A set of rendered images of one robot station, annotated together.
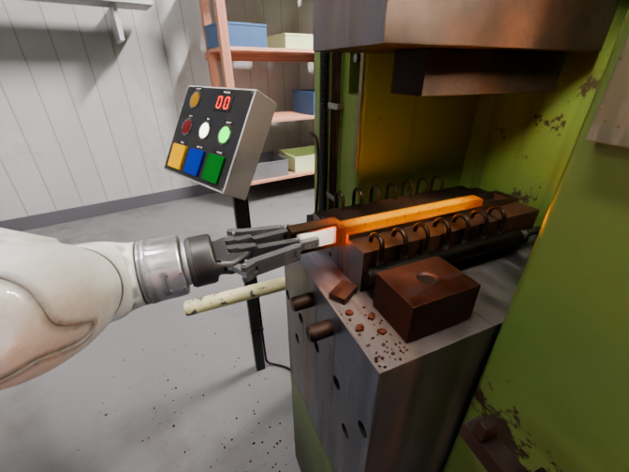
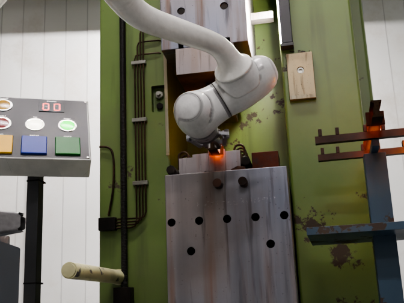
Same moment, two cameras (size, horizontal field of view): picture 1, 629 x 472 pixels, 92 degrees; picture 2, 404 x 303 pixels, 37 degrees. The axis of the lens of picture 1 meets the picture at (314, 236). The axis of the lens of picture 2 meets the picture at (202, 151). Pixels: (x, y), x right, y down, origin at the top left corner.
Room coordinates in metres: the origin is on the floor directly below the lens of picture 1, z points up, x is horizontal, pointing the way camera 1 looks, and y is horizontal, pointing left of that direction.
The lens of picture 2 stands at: (-0.50, 1.54, 0.51)
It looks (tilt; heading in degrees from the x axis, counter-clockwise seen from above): 15 degrees up; 303
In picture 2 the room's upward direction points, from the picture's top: 2 degrees counter-clockwise
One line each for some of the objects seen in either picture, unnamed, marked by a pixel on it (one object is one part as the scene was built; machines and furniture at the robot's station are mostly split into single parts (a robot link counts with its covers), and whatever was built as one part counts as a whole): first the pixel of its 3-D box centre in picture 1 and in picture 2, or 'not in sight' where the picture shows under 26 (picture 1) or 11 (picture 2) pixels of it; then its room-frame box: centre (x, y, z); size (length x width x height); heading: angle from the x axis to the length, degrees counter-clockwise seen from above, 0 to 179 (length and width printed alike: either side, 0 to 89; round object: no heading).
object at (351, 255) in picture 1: (422, 223); (219, 176); (0.58, -0.23, 0.96); 0.42 x 0.20 x 0.09; 114
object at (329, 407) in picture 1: (422, 330); (238, 250); (0.53, -0.26, 0.69); 0.56 x 0.38 x 0.45; 114
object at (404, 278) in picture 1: (423, 295); (266, 165); (0.36, -0.16, 0.95); 0.12 x 0.09 x 0.07; 114
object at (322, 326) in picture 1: (319, 331); (243, 181); (0.36, -0.01, 0.87); 0.04 x 0.03 x 0.03; 114
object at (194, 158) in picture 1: (195, 162); (33, 146); (0.88, 0.35, 1.01); 0.07 x 0.05 x 0.07; 49
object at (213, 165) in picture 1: (214, 169); (67, 146); (0.82, 0.27, 1.01); 0.07 x 0.05 x 0.07; 49
